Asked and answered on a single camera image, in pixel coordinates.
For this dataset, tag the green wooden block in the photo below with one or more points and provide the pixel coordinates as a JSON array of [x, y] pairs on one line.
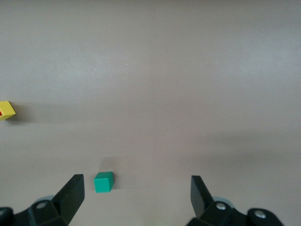
[[102, 184]]

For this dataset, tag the yellow wooden block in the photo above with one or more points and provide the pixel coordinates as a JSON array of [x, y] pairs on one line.
[[8, 110]]

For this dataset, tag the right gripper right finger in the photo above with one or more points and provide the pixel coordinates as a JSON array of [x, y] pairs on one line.
[[202, 200]]

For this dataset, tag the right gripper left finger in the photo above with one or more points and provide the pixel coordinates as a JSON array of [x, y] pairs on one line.
[[70, 200]]

